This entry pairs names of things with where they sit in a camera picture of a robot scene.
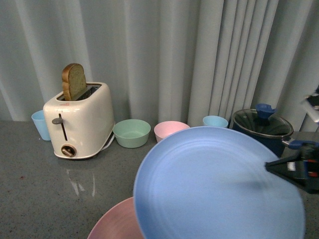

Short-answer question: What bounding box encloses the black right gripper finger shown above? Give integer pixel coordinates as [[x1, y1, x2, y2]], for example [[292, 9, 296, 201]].
[[265, 151, 306, 183]]

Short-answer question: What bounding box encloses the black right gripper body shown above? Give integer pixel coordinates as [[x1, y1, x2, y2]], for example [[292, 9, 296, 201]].
[[299, 143, 319, 194]]

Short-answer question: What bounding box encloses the blue plate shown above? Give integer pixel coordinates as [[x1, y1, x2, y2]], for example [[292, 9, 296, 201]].
[[133, 126, 305, 239]]

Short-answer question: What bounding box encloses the pink plate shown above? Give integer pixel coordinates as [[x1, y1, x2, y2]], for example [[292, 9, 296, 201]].
[[88, 197, 144, 239]]

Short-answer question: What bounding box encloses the dark blue saucepan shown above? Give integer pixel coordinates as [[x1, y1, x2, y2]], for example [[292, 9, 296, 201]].
[[232, 117, 319, 158]]

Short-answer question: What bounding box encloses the glass pot lid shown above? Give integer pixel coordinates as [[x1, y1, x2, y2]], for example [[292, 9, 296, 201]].
[[232, 104, 294, 138]]

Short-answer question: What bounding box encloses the light blue cup right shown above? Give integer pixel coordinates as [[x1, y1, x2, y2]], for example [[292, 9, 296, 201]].
[[202, 116, 228, 128]]

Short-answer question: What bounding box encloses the light blue cup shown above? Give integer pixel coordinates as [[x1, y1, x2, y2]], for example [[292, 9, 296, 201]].
[[202, 116, 228, 128], [31, 110, 51, 141]]

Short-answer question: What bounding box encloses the pink bowl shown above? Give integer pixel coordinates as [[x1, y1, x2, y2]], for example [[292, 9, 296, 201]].
[[154, 121, 190, 142]]

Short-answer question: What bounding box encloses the grey curtain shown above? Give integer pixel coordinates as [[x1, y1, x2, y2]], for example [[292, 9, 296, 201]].
[[0, 0, 319, 132]]

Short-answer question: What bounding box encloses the green bowl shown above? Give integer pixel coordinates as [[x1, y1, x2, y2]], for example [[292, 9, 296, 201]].
[[113, 119, 151, 148]]

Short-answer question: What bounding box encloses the cream toaster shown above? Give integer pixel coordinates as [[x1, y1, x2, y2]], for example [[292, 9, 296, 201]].
[[43, 82, 115, 160]]

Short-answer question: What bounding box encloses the toast slice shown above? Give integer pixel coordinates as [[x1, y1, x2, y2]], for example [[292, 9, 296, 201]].
[[62, 63, 87, 101]]

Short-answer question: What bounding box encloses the light blue cup left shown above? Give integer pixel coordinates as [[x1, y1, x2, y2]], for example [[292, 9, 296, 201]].
[[31, 110, 51, 141]]

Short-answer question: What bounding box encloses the white toaster cable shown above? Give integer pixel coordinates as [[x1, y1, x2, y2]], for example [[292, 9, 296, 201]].
[[94, 133, 116, 156]]

